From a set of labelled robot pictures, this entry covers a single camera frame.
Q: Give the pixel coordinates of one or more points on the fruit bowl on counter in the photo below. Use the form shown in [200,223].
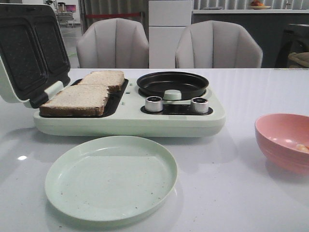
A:
[258,5]

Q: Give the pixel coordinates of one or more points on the right grey upholstered chair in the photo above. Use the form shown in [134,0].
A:
[217,44]

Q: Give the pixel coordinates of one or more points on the bread slice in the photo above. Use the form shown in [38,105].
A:
[112,79]
[77,100]

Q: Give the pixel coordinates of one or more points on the mint green breakfast maker base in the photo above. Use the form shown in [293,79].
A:
[129,119]

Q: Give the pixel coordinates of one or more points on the right silver control knob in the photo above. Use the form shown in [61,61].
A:
[199,105]

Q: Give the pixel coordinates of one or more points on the white refrigerator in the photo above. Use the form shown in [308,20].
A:
[167,20]

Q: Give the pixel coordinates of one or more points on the beige cushion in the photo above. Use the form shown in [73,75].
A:
[299,60]

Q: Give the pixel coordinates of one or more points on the grey upholstered chair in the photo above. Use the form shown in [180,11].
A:
[114,43]
[217,44]

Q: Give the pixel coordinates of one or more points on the breakfast maker hinged lid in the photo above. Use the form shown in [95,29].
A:
[34,64]

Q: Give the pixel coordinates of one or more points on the left silver control knob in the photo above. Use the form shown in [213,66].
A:
[153,104]

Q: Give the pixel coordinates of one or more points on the mint green round plate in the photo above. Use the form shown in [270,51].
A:
[111,179]

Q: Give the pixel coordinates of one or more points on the cooked shrimp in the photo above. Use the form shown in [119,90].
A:
[302,148]

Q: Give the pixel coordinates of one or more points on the left grey upholstered chair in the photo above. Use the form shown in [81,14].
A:
[114,43]

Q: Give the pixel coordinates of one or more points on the black round frying pan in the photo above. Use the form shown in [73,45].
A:
[189,84]

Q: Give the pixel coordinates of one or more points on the silver control knob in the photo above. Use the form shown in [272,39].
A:
[153,104]
[199,105]

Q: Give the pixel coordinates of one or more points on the pink bowl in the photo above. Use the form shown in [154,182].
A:
[277,136]

